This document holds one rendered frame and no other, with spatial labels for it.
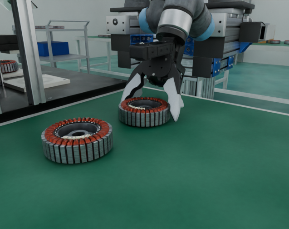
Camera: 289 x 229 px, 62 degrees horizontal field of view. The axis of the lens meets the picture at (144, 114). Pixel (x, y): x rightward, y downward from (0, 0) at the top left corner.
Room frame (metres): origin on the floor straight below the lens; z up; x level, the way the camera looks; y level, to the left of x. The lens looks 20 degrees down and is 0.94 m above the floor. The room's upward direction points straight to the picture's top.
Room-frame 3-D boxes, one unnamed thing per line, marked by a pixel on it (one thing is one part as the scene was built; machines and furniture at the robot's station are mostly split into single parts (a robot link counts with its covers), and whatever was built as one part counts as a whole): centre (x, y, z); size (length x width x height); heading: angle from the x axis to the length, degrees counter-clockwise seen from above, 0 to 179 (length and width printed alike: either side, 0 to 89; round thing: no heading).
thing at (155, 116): (0.49, 0.00, 0.77); 0.11 x 0.11 x 0.04
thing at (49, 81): (0.75, 0.34, 0.78); 0.15 x 0.15 x 0.01; 51
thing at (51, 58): (3.48, 1.29, 0.51); 1.01 x 0.60 x 1.01; 51
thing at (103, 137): (0.36, 0.11, 0.77); 0.11 x 0.11 x 0.04
